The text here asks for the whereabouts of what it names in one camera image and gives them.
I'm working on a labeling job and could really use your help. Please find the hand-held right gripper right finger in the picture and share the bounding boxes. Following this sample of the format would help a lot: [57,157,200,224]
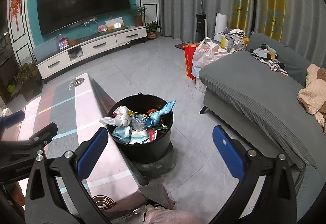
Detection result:
[209,125,303,224]

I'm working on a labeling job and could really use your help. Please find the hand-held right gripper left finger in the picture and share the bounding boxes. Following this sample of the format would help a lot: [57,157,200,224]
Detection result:
[24,127,112,224]

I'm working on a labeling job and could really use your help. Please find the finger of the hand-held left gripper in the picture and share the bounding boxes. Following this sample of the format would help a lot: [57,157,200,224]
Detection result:
[0,110,26,129]
[25,122,59,150]

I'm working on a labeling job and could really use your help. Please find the blue face mask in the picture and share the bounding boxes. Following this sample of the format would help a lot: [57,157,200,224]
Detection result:
[112,126,131,142]

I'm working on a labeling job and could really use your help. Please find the clear plastic bag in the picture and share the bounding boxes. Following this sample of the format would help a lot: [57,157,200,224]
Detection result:
[99,105,131,126]

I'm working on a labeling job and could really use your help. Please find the white blue-striped paper cup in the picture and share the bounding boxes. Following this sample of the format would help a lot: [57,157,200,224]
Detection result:
[129,130,151,144]

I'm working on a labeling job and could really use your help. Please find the black trash bin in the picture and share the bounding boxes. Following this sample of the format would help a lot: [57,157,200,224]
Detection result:
[106,93,175,165]

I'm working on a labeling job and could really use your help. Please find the clear printed plastic package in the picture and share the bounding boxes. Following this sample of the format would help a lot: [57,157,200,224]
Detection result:
[130,113,147,131]

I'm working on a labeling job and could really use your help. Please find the light blue plastic bag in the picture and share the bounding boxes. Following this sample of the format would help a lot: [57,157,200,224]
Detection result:
[145,100,177,128]

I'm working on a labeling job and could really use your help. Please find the person's left hand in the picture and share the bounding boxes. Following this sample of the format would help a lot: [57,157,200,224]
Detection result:
[10,183,25,203]

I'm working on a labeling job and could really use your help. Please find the plaid tablecloth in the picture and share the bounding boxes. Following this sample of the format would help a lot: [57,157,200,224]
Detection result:
[0,72,145,212]

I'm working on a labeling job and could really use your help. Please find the bushy plant in dark planter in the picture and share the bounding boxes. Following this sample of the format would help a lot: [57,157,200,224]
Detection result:
[17,61,44,102]

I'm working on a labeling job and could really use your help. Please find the dark grey bin base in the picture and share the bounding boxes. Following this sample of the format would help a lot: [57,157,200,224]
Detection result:
[132,141,175,176]

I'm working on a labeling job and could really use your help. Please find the grey sofa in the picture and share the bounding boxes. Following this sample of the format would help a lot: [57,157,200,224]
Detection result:
[199,33,326,224]

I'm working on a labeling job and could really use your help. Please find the printed cardboard box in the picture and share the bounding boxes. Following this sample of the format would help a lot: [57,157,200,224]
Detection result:
[195,78,207,94]

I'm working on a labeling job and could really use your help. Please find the person's pink pants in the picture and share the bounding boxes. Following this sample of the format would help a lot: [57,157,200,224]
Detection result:
[143,181,212,224]

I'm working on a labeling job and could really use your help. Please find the blue and red box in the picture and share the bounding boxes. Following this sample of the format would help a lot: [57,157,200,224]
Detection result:
[57,39,70,51]

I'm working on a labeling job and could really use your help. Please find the white plastic bag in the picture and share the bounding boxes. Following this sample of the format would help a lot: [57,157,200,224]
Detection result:
[192,38,230,78]

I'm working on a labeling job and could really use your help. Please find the red shopping bag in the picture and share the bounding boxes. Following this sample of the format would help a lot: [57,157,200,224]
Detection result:
[184,43,202,80]

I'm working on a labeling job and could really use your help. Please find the beige plush blanket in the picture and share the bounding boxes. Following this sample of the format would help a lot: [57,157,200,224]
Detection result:
[297,64,326,135]

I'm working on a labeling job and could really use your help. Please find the pile of mixed clothes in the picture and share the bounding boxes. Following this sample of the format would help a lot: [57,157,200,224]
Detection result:
[250,44,289,77]
[221,28,249,53]

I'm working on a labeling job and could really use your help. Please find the white television cabinet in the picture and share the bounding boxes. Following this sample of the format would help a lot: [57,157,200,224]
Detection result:
[36,26,148,80]

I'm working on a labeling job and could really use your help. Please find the red knot decoration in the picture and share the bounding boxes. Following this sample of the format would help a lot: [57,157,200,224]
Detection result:
[10,0,22,32]

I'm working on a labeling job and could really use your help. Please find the white upright appliance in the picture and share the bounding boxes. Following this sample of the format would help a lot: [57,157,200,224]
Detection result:
[214,13,228,42]

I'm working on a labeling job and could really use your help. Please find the white desk calendar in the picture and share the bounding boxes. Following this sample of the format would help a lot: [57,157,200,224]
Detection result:
[106,17,125,31]

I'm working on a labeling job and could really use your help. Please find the black upright vacuum cleaner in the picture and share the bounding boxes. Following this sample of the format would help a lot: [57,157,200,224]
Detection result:
[194,0,207,38]

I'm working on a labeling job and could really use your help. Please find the small potted plant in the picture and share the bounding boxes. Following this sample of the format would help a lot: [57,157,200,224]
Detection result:
[146,22,162,40]

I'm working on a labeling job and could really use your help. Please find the black television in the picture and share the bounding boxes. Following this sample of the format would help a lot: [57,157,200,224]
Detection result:
[36,0,130,38]

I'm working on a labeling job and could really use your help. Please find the tall potted plant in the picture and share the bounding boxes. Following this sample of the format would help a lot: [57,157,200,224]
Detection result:
[130,4,148,27]

